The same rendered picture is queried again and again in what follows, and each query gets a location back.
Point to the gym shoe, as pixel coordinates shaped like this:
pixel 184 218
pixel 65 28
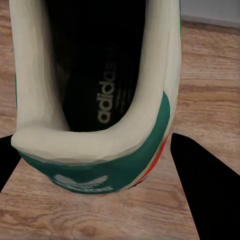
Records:
pixel 96 89

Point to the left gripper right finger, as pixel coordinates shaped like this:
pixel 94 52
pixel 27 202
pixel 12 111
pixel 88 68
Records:
pixel 212 189

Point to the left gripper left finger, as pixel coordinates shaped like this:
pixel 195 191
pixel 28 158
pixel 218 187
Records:
pixel 9 159

